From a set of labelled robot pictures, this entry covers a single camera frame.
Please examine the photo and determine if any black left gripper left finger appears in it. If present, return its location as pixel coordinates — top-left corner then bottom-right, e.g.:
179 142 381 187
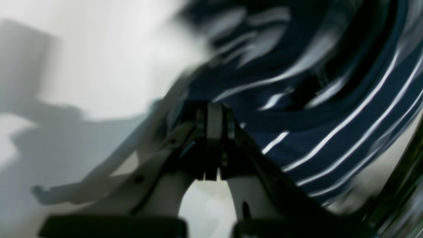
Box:
39 102 215 238

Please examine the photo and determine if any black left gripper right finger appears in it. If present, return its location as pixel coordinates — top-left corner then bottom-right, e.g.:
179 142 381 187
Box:
215 104 377 238

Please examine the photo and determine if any navy white striped T-shirt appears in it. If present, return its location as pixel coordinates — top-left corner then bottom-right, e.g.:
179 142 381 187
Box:
181 0 422 207

